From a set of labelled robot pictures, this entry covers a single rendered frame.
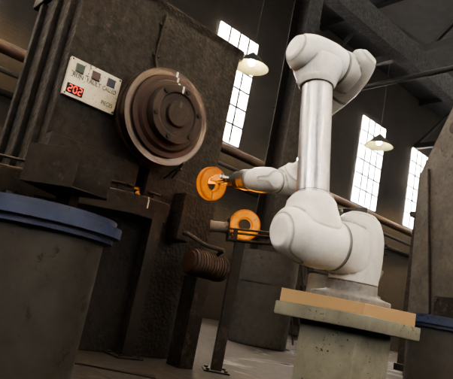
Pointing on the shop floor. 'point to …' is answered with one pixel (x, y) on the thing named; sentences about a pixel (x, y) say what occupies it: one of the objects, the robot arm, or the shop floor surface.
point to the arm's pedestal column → (339, 353)
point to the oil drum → (262, 300)
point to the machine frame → (141, 46)
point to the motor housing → (193, 303)
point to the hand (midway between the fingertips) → (212, 180)
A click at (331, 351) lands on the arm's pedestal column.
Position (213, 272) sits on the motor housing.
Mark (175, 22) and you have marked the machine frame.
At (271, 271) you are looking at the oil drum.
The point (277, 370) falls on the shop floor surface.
